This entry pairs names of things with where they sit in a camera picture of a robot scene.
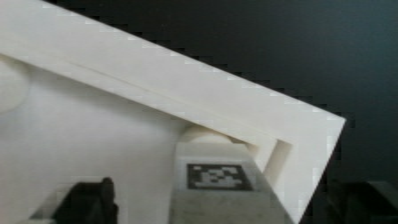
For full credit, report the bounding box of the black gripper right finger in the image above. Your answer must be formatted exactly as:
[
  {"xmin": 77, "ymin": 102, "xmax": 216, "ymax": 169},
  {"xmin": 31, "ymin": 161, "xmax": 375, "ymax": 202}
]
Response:
[{"xmin": 326, "ymin": 179, "xmax": 398, "ymax": 224}]

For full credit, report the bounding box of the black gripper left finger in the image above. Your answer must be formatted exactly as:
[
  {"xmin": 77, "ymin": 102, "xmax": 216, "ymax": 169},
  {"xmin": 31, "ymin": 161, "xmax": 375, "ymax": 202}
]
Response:
[{"xmin": 29, "ymin": 176, "xmax": 121, "ymax": 224}]

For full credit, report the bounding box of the white table leg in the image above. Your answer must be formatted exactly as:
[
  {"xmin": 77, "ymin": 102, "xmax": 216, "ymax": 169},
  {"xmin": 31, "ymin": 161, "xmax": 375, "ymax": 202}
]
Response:
[{"xmin": 169, "ymin": 126, "xmax": 295, "ymax": 224}]

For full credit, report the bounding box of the white square table top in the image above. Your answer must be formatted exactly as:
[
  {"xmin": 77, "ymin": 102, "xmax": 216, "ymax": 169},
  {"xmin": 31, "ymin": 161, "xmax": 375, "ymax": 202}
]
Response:
[{"xmin": 0, "ymin": 0, "xmax": 345, "ymax": 224}]

